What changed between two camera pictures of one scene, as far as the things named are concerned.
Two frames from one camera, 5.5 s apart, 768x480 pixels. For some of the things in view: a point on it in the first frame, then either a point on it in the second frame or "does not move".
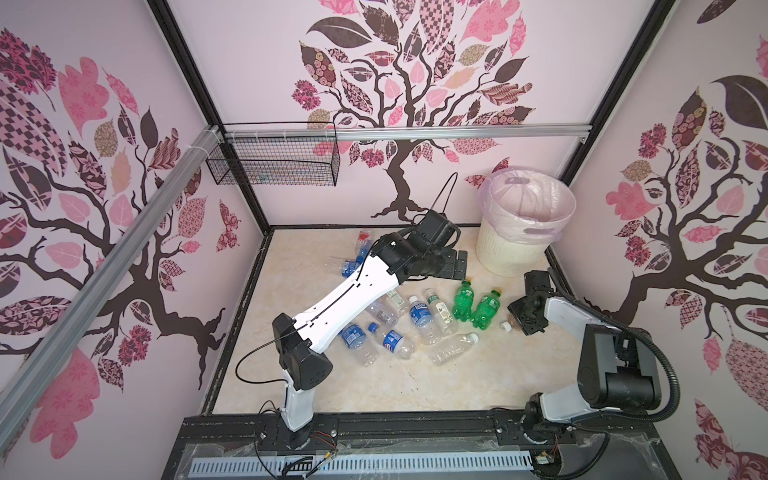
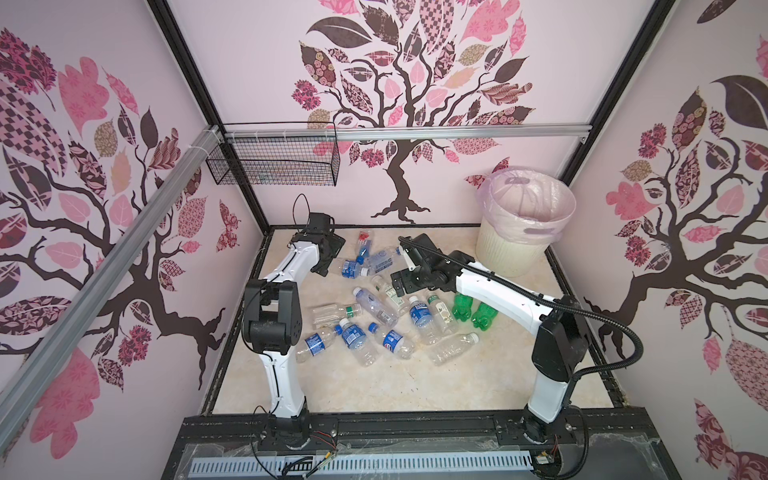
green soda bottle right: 488,306 does not move
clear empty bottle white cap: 451,347 does not move
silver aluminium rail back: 243,135 does not move
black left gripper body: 435,262 → 333,244
